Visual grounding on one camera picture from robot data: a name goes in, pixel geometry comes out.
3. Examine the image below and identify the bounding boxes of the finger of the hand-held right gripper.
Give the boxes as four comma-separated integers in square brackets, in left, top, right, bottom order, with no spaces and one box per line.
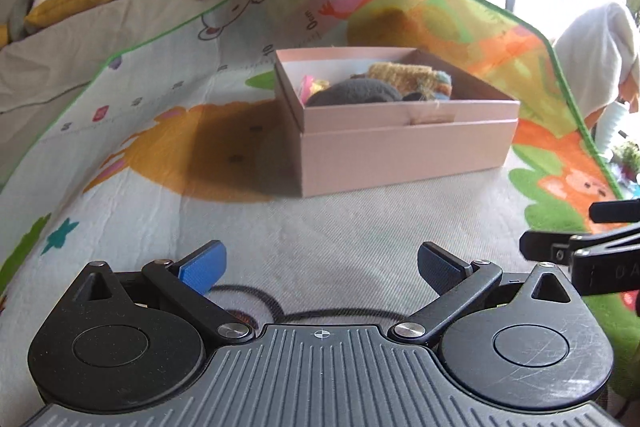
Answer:
[519,228,640,266]
[589,199,640,224]

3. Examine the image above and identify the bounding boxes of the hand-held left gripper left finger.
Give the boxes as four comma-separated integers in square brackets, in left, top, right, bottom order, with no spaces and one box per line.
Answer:
[75,239,256,348]

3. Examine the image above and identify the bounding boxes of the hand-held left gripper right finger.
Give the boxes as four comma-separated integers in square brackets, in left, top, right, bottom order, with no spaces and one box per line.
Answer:
[390,241,576,348]

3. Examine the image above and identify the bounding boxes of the pink cardboard box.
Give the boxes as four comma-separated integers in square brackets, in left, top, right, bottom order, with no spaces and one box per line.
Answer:
[274,47,521,198]

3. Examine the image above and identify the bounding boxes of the black plush toy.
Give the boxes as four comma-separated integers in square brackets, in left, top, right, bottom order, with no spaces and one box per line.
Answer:
[305,77,405,108]

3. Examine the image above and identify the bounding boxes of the small green potted plant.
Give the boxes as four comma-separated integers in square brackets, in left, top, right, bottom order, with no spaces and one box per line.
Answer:
[612,142,640,180]

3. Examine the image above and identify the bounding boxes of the white plant pot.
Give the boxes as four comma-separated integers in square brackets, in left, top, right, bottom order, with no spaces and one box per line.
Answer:
[597,102,628,152]

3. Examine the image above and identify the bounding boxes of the colourful cartoon play mat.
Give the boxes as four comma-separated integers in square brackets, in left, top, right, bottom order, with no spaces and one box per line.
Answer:
[0,0,640,427]

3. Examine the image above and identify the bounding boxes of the white towel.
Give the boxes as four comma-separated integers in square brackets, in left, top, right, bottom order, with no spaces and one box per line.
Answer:
[554,2,640,118]

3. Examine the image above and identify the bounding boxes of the grey bed sheet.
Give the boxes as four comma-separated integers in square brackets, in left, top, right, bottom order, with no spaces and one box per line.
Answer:
[0,0,216,182]

